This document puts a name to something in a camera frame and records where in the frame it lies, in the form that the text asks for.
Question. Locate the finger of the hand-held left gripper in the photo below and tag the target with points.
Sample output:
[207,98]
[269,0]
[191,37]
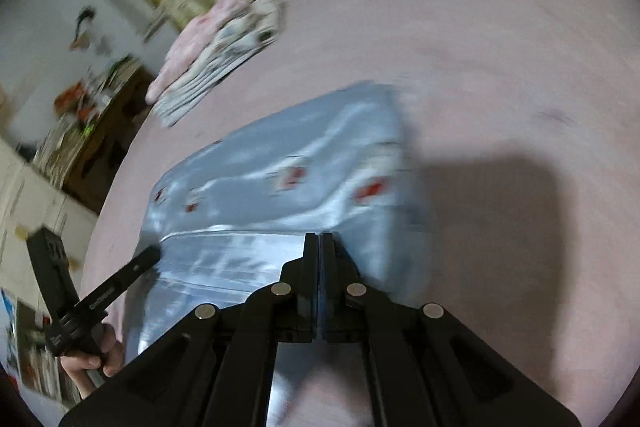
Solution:
[125,277]

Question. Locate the dark wooden desk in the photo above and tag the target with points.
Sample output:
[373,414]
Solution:
[112,142]

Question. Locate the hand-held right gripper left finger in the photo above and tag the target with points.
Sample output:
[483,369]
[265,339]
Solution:
[310,292]

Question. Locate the folded pink garment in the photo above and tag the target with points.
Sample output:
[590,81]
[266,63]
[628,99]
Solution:
[195,42]

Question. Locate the light blue printed pants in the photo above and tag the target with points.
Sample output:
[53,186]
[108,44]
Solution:
[280,147]

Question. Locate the stack of folded clothes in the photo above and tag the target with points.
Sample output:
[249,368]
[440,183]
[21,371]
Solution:
[235,52]

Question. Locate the wall decoration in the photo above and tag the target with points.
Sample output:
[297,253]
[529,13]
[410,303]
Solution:
[85,29]

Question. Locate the person's left hand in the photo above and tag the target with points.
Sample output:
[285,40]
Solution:
[85,367]

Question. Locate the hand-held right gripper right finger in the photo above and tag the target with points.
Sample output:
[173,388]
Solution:
[331,292]

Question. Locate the pink bed cover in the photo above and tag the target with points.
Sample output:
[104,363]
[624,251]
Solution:
[500,82]

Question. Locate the clutter on desk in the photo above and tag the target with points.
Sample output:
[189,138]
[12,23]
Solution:
[80,117]

